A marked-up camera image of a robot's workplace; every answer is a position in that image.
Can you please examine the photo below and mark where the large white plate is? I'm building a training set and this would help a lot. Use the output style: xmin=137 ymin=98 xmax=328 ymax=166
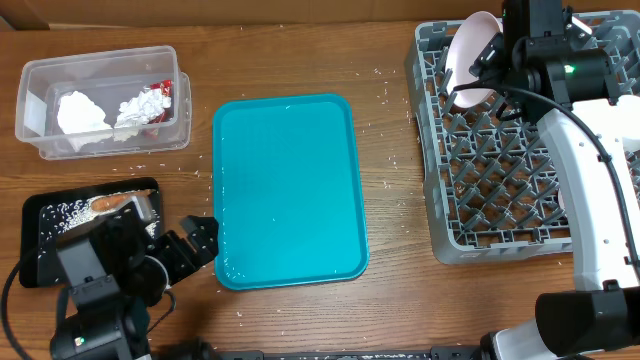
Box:
xmin=445 ymin=11 xmax=503 ymax=109

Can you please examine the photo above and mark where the orange carrot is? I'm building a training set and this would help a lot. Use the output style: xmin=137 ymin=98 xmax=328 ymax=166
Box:
xmin=89 ymin=189 xmax=153 ymax=213

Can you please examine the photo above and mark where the white tissue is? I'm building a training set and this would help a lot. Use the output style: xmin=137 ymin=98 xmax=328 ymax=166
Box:
xmin=114 ymin=90 xmax=163 ymax=142

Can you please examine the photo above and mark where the red snack wrapper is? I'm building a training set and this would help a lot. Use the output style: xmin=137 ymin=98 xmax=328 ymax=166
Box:
xmin=144 ymin=79 xmax=174 ymax=124

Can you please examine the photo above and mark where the white napkin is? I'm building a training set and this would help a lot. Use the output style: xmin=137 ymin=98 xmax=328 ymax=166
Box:
xmin=57 ymin=91 xmax=113 ymax=152

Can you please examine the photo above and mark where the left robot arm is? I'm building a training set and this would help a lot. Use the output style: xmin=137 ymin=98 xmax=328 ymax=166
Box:
xmin=50 ymin=209 xmax=219 ymax=359

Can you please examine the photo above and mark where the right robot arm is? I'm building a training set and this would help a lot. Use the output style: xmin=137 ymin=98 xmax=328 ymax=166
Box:
xmin=462 ymin=31 xmax=639 ymax=359

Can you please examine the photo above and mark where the grey dishwasher rack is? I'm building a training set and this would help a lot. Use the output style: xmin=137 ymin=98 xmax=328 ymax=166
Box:
xmin=406 ymin=11 xmax=639 ymax=264

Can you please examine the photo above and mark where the teal plastic tray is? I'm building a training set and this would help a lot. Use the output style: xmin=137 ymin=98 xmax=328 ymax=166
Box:
xmin=212 ymin=93 xmax=369 ymax=291

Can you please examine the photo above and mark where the pile of white rice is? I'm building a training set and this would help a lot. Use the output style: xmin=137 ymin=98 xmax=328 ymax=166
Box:
xmin=37 ymin=197 xmax=161 ymax=256

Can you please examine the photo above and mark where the black plastic tray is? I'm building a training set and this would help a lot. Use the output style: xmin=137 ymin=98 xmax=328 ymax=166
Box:
xmin=19 ymin=177 xmax=164 ymax=288

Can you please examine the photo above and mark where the clear plastic bin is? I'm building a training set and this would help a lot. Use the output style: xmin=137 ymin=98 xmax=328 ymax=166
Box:
xmin=15 ymin=46 xmax=192 ymax=160

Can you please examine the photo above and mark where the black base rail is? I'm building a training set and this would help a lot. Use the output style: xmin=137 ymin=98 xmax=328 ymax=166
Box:
xmin=164 ymin=339 xmax=486 ymax=360

